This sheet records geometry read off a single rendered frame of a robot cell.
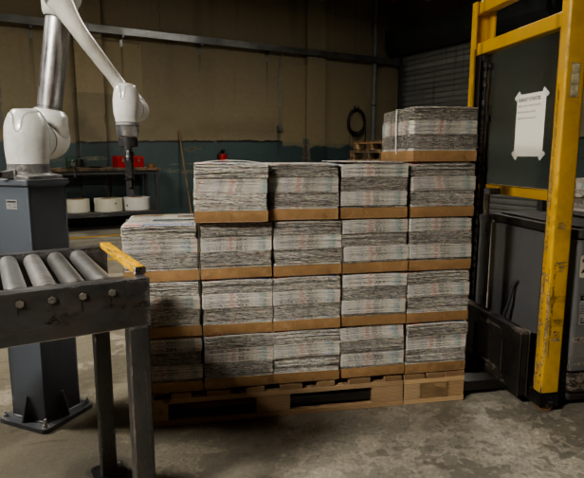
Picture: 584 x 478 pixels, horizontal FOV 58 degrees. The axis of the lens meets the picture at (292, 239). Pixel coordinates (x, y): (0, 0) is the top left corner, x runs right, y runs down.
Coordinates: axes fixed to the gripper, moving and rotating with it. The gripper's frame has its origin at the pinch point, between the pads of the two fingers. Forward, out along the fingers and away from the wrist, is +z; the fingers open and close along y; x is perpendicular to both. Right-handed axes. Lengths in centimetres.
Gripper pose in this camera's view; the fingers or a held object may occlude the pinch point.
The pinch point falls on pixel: (130, 188)
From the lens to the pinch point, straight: 228.0
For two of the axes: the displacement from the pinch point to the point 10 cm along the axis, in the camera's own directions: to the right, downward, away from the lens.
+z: 0.0, 9.9, 1.6
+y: -1.8, -1.6, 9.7
